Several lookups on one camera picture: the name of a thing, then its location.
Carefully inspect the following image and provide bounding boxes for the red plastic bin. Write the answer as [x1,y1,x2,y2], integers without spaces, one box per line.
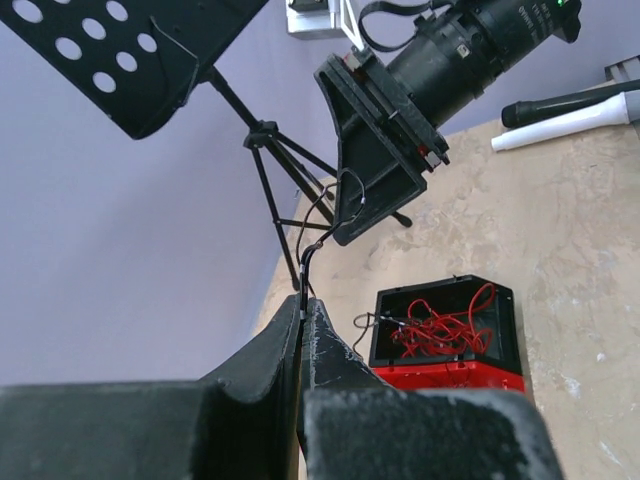
[373,361,526,393]

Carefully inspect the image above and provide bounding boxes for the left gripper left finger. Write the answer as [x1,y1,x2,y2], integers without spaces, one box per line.
[1,295,301,479]

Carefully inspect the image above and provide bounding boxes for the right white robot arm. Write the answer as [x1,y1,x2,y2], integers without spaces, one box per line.
[315,0,582,246]

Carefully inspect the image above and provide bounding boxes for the red and black cables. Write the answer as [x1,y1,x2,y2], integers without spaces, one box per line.
[294,168,401,351]

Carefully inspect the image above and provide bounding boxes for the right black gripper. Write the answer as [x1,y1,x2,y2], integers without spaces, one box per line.
[314,48,450,246]

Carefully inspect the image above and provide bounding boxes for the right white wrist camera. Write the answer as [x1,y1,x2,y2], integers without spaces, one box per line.
[285,0,365,50]

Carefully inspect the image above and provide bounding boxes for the black plastic bin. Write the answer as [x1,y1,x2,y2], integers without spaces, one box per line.
[369,275,522,375]

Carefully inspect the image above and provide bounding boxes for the aluminium frame rail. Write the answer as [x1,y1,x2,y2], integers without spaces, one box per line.
[604,55,640,83]

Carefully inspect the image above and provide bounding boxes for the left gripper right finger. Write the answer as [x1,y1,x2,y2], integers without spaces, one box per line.
[302,300,563,479]

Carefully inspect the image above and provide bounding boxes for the white cylinder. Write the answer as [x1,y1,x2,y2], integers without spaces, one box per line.
[491,90,639,152]

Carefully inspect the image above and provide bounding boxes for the red cable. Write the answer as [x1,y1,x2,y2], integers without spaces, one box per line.
[392,282,498,359]

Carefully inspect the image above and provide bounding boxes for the black cylinder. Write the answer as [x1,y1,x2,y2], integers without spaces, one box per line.
[501,80,640,129]

